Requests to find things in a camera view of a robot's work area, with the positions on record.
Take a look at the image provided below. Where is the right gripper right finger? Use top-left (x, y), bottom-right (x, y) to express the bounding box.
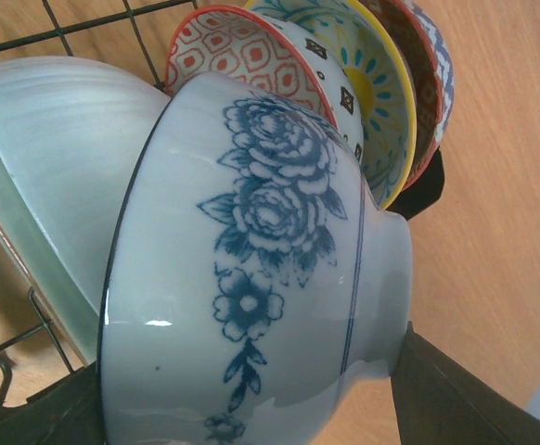
top-left (391, 324), bottom-right (540, 445)

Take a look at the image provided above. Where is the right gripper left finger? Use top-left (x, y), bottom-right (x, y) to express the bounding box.
top-left (0, 364), bottom-right (106, 444)

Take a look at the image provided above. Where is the dark bottom bowl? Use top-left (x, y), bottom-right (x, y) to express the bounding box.
top-left (97, 72), bottom-right (413, 444)

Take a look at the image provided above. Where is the brown rimmed bowl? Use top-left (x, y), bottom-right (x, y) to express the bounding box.
top-left (0, 56), bottom-right (169, 362)

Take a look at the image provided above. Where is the blue white patterned bowl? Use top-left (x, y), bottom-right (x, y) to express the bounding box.
top-left (363, 0), bottom-right (455, 187)

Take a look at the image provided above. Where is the yellow rimmed sun bowl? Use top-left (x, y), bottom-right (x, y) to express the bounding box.
top-left (245, 0), bottom-right (418, 209)

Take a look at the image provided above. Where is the black wire dish rack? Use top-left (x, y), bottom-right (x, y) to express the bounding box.
top-left (0, 0), bottom-right (446, 409)

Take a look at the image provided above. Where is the red rimmed dotted bowl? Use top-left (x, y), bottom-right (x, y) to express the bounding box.
top-left (164, 4), bottom-right (364, 158)

